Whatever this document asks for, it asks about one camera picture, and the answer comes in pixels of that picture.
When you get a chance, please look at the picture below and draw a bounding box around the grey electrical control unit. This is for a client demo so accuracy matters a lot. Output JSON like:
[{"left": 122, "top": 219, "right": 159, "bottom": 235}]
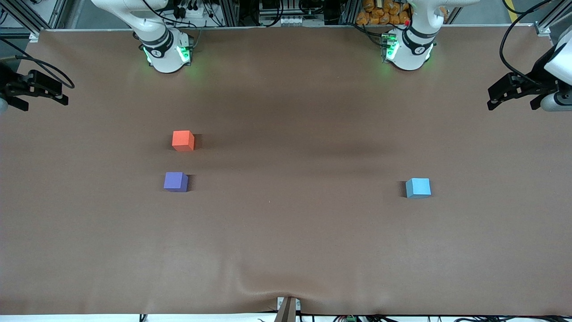
[{"left": 257, "top": 0, "right": 310, "bottom": 27}]

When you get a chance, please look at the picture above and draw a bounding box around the white power strip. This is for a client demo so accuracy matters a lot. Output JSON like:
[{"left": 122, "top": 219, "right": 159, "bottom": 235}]
[{"left": 171, "top": 0, "right": 211, "bottom": 21}]

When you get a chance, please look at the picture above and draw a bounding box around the aluminium frame profile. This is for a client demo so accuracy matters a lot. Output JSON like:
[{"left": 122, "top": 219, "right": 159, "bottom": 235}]
[
  {"left": 533, "top": 0, "right": 572, "bottom": 37},
  {"left": 0, "top": 0, "right": 67, "bottom": 37}
]

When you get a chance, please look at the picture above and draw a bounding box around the light blue foam block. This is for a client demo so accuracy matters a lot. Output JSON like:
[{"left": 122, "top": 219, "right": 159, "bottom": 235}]
[{"left": 405, "top": 178, "right": 432, "bottom": 199}]

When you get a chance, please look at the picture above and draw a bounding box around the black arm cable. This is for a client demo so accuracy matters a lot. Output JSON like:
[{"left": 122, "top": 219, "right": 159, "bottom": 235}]
[
  {"left": 499, "top": 0, "right": 555, "bottom": 86},
  {"left": 0, "top": 38, "right": 75, "bottom": 89}
]

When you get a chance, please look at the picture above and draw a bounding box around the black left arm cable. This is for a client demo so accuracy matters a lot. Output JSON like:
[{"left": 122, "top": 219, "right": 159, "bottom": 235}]
[{"left": 499, "top": 0, "right": 555, "bottom": 86}]

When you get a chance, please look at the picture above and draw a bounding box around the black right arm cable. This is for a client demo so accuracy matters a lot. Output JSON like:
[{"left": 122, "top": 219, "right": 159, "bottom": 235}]
[{"left": 0, "top": 38, "right": 75, "bottom": 89}]

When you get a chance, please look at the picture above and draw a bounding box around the brown table cover mat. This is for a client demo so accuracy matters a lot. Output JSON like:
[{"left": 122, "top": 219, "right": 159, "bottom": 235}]
[{"left": 0, "top": 26, "right": 572, "bottom": 316}]

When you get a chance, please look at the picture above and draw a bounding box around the metal table edge clamp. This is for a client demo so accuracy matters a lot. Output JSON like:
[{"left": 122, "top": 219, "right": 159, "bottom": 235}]
[{"left": 276, "top": 296, "right": 301, "bottom": 322}]

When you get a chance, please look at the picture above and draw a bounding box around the orange foam block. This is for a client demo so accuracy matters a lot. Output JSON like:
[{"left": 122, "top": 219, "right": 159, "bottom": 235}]
[{"left": 172, "top": 130, "right": 195, "bottom": 152}]

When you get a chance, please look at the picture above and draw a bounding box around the pile of orange objects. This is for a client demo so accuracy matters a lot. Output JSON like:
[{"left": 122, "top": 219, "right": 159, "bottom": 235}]
[{"left": 356, "top": 0, "right": 412, "bottom": 26}]

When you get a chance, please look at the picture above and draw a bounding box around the purple foam block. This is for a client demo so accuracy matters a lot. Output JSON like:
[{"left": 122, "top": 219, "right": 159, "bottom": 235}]
[{"left": 163, "top": 172, "right": 189, "bottom": 193}]

